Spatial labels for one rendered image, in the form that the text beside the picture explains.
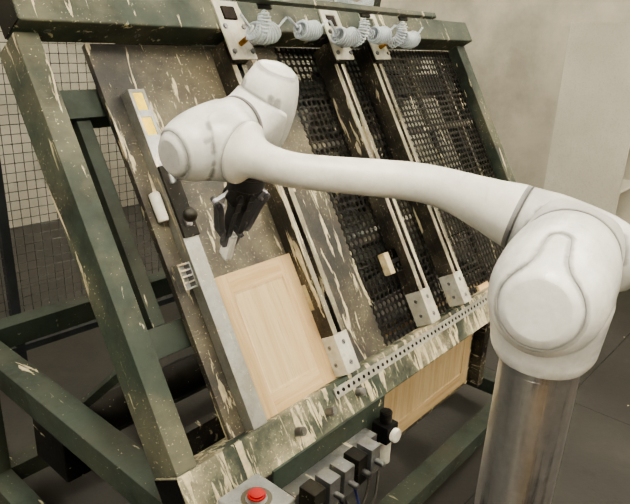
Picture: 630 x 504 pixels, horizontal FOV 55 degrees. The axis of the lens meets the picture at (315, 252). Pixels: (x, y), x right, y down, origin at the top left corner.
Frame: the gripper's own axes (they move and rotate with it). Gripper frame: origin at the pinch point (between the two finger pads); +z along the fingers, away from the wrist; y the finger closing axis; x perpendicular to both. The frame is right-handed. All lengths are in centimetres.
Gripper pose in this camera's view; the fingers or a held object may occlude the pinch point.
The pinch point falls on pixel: (228, 244)
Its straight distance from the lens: 129.8
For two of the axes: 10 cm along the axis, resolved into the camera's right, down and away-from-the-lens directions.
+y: -7.9, 2.0, -5.8
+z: -2.9, 7.1, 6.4
